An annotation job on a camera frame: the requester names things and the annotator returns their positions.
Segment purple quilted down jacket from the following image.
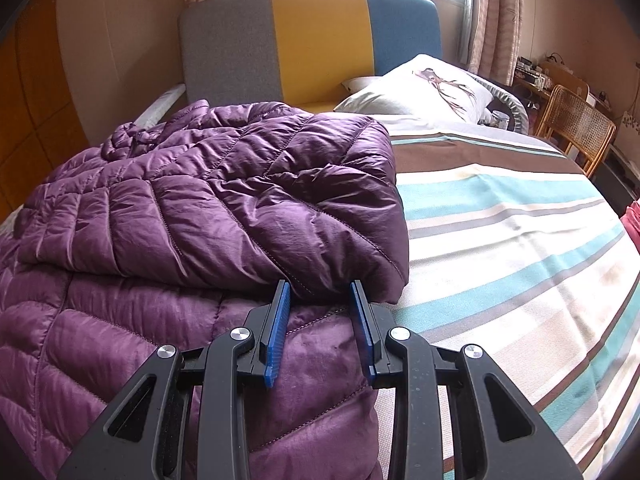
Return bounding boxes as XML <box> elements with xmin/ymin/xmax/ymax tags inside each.
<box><xmin>0</xmin><ymin>99</ymin><xmax>411</xmax><ymax>480</ymax></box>

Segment pink cloth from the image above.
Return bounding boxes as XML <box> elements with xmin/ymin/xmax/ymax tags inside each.
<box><xmin>620</xmin><ymin>200</ymin><xmax>640</xmax><ymax>248</ymax></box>

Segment grey yellow blue headboard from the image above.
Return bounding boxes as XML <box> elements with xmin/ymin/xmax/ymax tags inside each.
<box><xmin>178</xmin><ymin>0</ymin><xmax>444</xmax><ymax>113</ymax></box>

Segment cluttered wooden desk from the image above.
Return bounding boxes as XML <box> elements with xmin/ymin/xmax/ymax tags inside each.
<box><xmin>512</xmin><ymin>57</ymin><xmax>616</xmax><ymax>111</ymax></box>

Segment striped bed sheet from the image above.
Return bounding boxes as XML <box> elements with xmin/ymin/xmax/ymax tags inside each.
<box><xmin>375</xmin><ymin>115</ymin><xmax>640</xmax><ymax>480</ymax></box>

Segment rattan chair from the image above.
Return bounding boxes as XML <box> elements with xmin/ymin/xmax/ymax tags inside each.
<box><xmin>536</xmin><ymin>85</ymin><xmax>617</xmax><ymax>178</ymax></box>

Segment grey padded crib rail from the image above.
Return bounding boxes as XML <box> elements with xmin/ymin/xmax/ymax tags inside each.
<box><xmin>470</xmin><ymin>72</ymin><xmax>530</xmax><ymax>135</ymax></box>

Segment plain white pillow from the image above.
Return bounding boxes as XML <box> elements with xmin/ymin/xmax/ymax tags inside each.
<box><xmin>341</xmin><ymin>76</ymin><xmax>391</xmax><ymax>95</ymax></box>

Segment white deer print pillow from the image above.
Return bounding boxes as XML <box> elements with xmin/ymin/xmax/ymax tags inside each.
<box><xmin>333</xmin><ymin>53</ymin><xmax>495</xmax><ymax>123</ymax></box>

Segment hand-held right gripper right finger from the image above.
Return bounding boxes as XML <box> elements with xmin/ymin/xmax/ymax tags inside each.
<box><xmin>349</xmin><ymin>280</ymin><xmax>585</xmax><ymax>480</ymax></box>

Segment orange wooden wardrobe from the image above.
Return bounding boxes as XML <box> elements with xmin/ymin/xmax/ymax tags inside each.
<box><xmin>0</xmin><ymin>0</ymin><xmax>93</xmax><ymax>221</ymax></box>

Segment white bed side rail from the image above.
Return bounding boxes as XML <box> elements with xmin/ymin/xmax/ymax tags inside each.
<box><xmin>132</xmin><ymin>84</ymin><xmax>187</xmax><ymax>131</ymax></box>

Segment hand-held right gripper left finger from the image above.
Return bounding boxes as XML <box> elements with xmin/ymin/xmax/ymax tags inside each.
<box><xmin>57</xmin><ymin>280</ymin><xmax>292</xmax><ymax>480</ymax></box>

